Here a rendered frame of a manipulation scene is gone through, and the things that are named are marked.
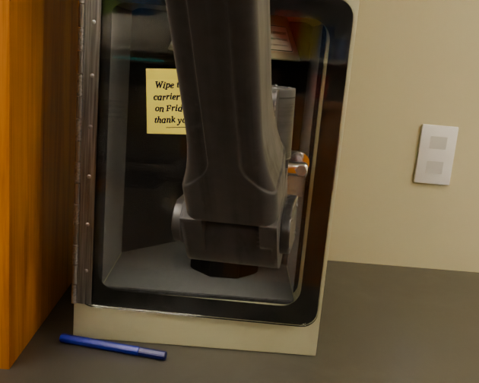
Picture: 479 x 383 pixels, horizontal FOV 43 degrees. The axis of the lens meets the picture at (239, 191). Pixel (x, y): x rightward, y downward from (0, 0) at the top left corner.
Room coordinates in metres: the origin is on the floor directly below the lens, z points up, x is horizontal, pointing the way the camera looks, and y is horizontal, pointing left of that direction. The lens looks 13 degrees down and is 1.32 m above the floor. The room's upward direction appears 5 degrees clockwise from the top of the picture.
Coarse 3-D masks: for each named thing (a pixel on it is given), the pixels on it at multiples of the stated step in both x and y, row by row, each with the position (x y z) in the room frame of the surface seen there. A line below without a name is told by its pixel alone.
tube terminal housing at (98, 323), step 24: (336, 168) 0.74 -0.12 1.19; (96, 312) 0.74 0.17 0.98; (120, 312) 0.74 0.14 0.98; (144, 312) 0.74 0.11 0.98; (96, 336) 0.74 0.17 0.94; (120, 336) 0.74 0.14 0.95; (144, 336) 0.74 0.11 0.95; (168, 336) 0.74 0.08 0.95; (192, 336) 0.74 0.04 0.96; (216, 336) 0.74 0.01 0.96; (240, 336) 0.74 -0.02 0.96; (264, 336) 0.74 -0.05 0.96; (288, 336) 0.74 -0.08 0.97; (312, 336) 0.74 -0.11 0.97
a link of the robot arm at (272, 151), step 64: (192, 0) 0.30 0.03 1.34; (256, 0) 0.31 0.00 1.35; (192, 64) 0.33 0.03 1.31; (256, 64) 0.32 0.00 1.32; (192, 128) 0.35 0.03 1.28; (256, 128) 0.35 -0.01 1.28; (192, 192) 0.38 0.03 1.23; (256, 192) 0.37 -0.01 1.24; (192, 256) 0.42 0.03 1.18; (256, 256) 0.41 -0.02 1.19
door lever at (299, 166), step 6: (294, 156) 0.72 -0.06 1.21; (300, 156) 0.72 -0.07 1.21; (306, 156) 0.72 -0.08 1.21; (288, 162) 0.67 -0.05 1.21; (294, 162) 0.67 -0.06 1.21; (300, 162) 0.68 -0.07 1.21; (306, 162) 0.72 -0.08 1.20; (288, 168) 0.67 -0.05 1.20; (294, 168) 0.67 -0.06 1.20; (300, 168) 0.67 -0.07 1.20; (306, 168) 0.67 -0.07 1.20; (288, 174) 0.67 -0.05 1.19; (294, 174) 0.67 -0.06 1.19; (300, 174) 0.67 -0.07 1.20; (306, 174) 0.67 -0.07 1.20
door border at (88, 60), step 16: (96, 0) 0.72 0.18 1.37; (80, 16) 0.72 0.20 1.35; (96, 16) 0.72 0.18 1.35; (96, 32) 0.72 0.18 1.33; (96, 48) 0.72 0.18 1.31; (80, 64) 0.72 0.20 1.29; (96, 64) 0.72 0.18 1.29; (96, 80) 0.72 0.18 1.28; (96, 96) 0.72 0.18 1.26; (80, 112) 0.72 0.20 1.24; (96, 112) 0.72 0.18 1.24; (96, 128) 0.72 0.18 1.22; (80, 144) 0.72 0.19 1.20; (96, 144) 0.72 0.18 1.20; (80, 160) 0.72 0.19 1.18; (96, 160) 0.72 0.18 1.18; (80, 192) 0.72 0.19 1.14; (80, 208) 0.72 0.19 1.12; (80, 224) 0.72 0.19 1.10; (80, 240) 0.72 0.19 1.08; (80, 256) 0.72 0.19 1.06; (80, 272) 0.72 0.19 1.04; (80, 288) 0.72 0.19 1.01
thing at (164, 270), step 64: (128, 0) 0.72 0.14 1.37; (320, 0) 0.72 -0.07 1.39; (128, 64) 0.72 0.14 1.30; (320, 64) 0.72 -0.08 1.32; (128, 128) 0.72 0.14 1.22; (320, 128) 0.72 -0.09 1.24; (128, 192) 0.72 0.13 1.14; (320, 192) 0.72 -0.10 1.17; (128, 256) 0.72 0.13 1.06; (320, 256) 0.72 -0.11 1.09; (256, 320) 0.72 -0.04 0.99
